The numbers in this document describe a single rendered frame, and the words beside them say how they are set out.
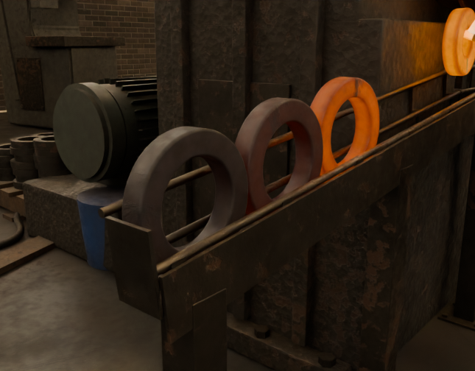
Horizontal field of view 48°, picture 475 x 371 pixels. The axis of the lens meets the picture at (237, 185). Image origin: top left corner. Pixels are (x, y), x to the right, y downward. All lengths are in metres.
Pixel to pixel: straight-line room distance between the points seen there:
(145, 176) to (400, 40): 0.79
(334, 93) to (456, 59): 0.53
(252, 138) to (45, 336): 1.14
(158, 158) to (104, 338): 1.11
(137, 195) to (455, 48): 0.92
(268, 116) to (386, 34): 0.52
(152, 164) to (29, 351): 1.13
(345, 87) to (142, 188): 0.42
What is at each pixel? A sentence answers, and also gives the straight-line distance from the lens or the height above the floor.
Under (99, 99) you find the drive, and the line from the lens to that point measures 1.99.
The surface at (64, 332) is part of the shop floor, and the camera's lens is 1.70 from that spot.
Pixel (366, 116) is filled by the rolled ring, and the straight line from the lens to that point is 0.96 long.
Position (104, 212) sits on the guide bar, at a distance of 0.63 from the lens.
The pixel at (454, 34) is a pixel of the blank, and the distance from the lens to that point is 1.32.
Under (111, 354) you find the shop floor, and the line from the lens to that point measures 1.56.
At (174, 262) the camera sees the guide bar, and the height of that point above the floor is 0.59.
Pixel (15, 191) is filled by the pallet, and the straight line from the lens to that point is 2.74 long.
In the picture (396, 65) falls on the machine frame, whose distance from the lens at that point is 1.22.
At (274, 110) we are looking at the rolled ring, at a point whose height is 0.74.
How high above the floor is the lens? 0.82
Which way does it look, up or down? 15 degrees down
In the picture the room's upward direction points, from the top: straight up
